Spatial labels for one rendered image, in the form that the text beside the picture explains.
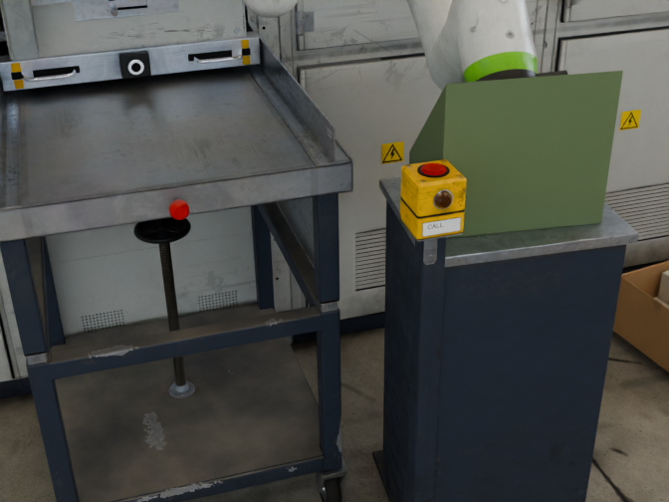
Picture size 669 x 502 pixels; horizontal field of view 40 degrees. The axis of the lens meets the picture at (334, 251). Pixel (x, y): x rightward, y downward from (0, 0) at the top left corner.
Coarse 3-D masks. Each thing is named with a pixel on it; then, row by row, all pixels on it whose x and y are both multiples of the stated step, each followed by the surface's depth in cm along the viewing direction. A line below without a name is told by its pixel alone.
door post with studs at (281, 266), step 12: (252, 12) 212; (252, 24) 213; (264, 24) 214; (276, 24) 215; (264, 36) 215; (276, 36) 216; (276, 48) 217; (276, 252) 244; (276, 264) 245; (276, 276) 247; (288, 276) 248; (276, 288) 249; (288, 288) 250; (288, 300) 252
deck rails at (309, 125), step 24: (264, 48) 199; (264, 72) 202; (288, 72) 181; (0, 96) 184; (288, 96) 184; (0, 120) 175; (288, 120) 177; (312, 120) 169; (0, 144) 165; (312, 144) 166; (0, 168) 157; (0, 192) 150
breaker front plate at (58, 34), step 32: (96, 0) 187; (128, 0) 188; (160, 0) 190; (192, 0) 192; (224, 0) 194; (64, 32) 188; (96, 32) 190; (128, 32) 192; (160, 32) 194; (192, 32) 196; (224, 32) 198
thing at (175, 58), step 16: (144, 48) 193; (160, 48) 194; (176, 48) 195; (192, 48) 196; (208, 48) 197; (224, 48) 198; (256, 48) 200; (0, 64) 186; (32, 64) 188; (48, 64) 189; (64, 64) 190; (80, 64) 191; (96, 64) 192; (112, 64) 193; (160, 64) 196; (176, 64) 197; (192, 64) 198; (208, 64) 199; (224, 64) 200; (48, 80) 190; (64, 80) 191; (80, 80) 192; (96, 80) 193
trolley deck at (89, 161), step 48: (48, 96) 192; (96, 96) 191; (144, 96) 191; (192, 96) 190; (240, 96) 190; (48, 144) 169; (96, 144) 168; (144, 144) 168; (192, 144) 168; (240, 144) 167; (288, 144) 167; (336, 144) 167; (48, 192) 151; (96, 192) 151; (144, 192) 151; (192, 192) 154; (240, 192) 156; (288, 192) 159; (336, 192) 162; (0, 240) 148
